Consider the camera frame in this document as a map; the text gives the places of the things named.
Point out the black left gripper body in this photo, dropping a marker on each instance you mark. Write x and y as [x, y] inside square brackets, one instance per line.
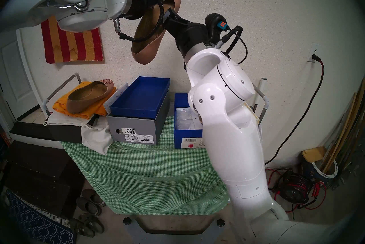
[139, 1]

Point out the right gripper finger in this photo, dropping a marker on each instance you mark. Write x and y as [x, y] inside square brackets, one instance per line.
[174, 14]

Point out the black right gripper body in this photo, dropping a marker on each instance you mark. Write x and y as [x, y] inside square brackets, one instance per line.
[188, 34]

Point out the tan leather shoe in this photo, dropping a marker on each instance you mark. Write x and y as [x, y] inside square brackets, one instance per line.
[85, 95]
[145, 52]

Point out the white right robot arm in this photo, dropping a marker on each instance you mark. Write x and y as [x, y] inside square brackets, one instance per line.
[228, 132]

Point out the blue shoe box lid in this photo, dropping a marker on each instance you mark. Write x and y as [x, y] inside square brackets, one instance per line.
[139, 98]

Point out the blue shoe box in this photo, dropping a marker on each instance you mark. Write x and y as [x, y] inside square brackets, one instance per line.
[188, 132]

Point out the gray shoe box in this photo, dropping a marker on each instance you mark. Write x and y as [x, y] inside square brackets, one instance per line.
[114, 123]

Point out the tan cardboard box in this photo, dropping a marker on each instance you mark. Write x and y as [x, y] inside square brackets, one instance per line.
[313, 155]

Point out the brown clog shoe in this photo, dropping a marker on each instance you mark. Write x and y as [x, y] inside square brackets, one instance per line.
[94, 197]
[88, 207]

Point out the red yellow striped flag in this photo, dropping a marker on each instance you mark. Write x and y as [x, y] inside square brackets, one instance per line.
[71, 46]

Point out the white tissue paper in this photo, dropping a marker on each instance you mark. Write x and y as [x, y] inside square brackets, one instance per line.
[185, 119]

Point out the white paper card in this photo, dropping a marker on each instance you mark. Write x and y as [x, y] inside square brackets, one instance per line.
[117, 98]

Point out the orange felt cloth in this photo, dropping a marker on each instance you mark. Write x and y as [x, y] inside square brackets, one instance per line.
[61, 103]

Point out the white panel door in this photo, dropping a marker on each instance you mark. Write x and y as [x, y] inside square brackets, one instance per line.
[14, 81]

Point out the green checkered tablecloth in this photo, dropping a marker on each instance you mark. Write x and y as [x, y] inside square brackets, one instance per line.
[142, 178]

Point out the leaning wooden sticks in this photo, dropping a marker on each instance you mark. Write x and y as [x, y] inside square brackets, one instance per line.
[346, 126]

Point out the blue patterned bucket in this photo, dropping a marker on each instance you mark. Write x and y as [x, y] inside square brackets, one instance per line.
[313, 173]

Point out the black star knob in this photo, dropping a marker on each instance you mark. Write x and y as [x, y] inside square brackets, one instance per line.
[127, 221]
[221, 223]

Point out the blue patterned rug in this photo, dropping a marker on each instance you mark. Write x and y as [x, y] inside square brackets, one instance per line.
[37, 226]

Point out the gray pipe frame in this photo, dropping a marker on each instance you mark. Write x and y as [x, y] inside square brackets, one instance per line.
[67, 82]
[263, 86]

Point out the white wall outlet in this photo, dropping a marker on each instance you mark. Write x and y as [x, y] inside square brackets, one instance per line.
[313, 48]

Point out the gray robot base plate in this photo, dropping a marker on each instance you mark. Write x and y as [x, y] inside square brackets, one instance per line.
[176, 237]

